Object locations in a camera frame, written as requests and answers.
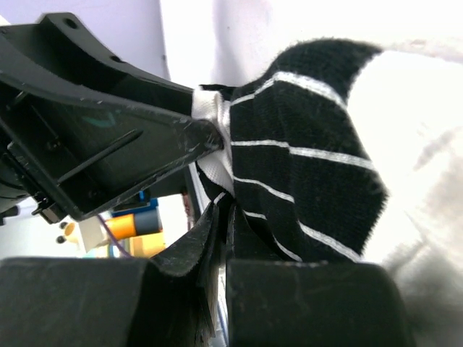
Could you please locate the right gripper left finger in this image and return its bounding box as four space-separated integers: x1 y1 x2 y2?
1 204 221 346

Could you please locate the black white striped sock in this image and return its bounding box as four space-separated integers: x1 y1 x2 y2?
192 39 386 262

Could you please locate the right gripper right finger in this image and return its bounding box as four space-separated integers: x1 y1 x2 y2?
226 207 415 346

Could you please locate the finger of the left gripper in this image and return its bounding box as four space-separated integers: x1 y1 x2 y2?
1 71 223 220
1 12 192 116

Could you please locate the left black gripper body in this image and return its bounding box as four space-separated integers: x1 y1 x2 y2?
1 108 76 223

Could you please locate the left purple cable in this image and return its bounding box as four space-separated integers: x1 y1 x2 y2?
96 213 133 258

